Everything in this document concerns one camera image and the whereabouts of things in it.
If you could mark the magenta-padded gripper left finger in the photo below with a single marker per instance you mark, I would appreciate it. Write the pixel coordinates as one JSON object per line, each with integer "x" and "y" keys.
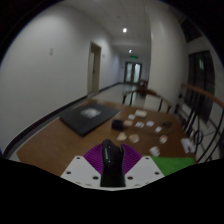
{"x": 78, "y": 168}

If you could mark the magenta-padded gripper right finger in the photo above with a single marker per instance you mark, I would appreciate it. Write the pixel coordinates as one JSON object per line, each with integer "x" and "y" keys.
{"x": 146, "y": 170}

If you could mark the black computer mouse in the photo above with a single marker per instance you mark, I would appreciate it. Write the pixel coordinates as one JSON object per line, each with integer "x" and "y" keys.
{"x": 112, "y": 163}

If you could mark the green mouse pad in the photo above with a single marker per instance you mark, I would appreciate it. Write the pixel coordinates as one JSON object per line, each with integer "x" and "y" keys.
{"x": 173, "y": 164}

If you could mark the small printed sticker card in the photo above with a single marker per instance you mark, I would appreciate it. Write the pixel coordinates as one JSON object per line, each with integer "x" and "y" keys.
{"x": 131, "y": 116}
{"x": 150, "y": 123}
{"x": 163, "y": 139}
{"x": 133, "y": 138}
{"x": 121, "y": 136}
{"x": 128, "y": 123}
{"x": 139, "y": 124}
{"x": 154, "y": 151}
{"x": 158, "y": 129}

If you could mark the white paper sheet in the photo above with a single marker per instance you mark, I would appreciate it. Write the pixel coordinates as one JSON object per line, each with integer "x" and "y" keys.
{"x": 187, "y": 145}

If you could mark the black closed laptop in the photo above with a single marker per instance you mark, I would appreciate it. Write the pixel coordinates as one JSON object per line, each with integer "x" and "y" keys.
{"x": 88, "y": 118}

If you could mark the small black box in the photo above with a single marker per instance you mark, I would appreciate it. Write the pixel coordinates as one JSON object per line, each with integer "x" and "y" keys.
{"x": 117, "y": 124}

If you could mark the small white box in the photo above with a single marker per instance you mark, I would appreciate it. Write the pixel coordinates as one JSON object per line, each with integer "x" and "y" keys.
{"x": 140, "y": 113}

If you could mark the brown wooden chair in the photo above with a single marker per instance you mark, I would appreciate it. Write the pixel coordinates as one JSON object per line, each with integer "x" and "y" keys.
{"x": 150, "y": 92}

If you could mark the black railing with wooden handrail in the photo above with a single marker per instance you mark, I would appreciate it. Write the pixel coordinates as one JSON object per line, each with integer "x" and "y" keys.
{"x": 200, "y": 90}

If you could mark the glass double door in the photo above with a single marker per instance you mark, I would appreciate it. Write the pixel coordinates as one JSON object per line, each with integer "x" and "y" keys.
{"x": 133, "y": 72}

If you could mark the dark framed window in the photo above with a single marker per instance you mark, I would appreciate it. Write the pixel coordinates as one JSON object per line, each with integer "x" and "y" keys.
{"x": 200, "y": 86}

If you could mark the beige side door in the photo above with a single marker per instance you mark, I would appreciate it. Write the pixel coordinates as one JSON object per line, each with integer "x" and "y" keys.
{"x": 94, "y": 68}

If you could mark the green exit sign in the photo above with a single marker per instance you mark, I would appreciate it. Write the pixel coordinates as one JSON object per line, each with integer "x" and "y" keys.
{"x": 133, "y": 57}

